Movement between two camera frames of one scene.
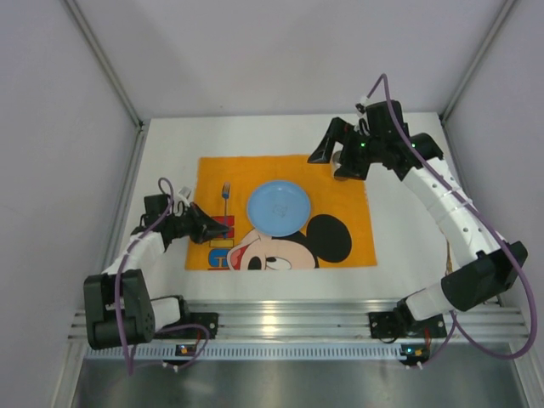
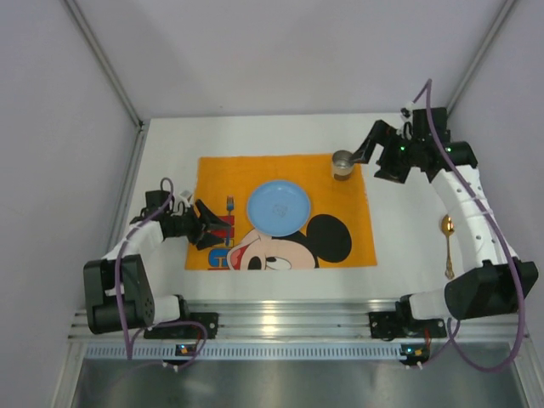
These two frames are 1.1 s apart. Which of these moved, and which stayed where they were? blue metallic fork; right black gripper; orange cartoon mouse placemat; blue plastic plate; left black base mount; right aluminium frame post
Moved: right black gripper; blue metallic fork
Stayed: left black base mount; blue plastic plate; orange cartoon mouse placemat; right aluminium frame post
